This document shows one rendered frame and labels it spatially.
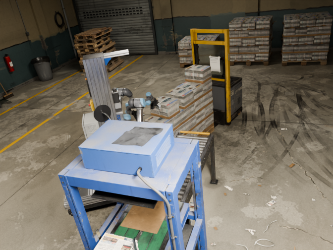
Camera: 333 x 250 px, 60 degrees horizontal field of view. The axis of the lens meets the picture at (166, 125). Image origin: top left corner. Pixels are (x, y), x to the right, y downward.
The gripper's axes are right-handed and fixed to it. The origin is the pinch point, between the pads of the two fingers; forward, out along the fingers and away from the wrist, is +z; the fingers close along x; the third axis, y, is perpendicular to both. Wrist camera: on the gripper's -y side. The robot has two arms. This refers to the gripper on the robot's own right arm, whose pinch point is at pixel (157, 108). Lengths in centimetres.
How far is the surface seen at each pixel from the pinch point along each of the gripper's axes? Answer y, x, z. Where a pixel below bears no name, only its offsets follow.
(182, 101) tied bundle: 35.9, -15.0, 24.6
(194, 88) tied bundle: 73, -14, 34
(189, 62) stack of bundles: 353, 260, 294
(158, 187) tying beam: -136, -168, -141
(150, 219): -152, -125, -64
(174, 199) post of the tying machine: -137, -179, -134
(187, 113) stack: 30, -18, 49
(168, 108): 5.6, -18.3, 0.7
